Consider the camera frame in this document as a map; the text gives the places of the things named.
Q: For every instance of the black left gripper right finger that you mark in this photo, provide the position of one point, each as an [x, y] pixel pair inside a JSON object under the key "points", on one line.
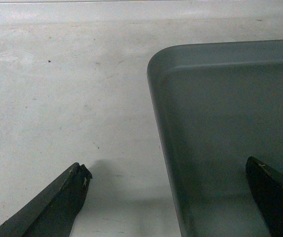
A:
{"points": [[266, 185]]}

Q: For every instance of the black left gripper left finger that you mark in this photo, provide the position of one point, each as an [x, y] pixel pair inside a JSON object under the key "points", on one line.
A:
{"points": [[53, 211]]}

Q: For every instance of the grey rectangular serving tray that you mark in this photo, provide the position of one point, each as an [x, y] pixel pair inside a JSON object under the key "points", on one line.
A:
{"points": [[216, 105]]}

